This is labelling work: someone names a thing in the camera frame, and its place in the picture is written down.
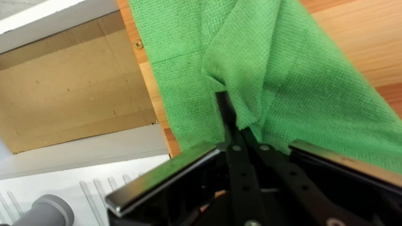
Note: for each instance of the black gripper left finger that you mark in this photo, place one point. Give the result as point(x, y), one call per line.
point(247, 202)

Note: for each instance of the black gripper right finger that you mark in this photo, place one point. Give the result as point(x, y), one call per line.
point(308, 199)

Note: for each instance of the green towel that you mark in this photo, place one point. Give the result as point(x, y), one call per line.
point(286, 78)

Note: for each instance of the white sink basin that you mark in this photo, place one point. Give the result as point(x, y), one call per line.
point(76, 116)

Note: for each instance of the wooden counter cabinet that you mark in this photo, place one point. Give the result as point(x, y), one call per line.
point(369, 32)

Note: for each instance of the grey faucet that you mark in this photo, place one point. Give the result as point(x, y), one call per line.
point(48, 210)

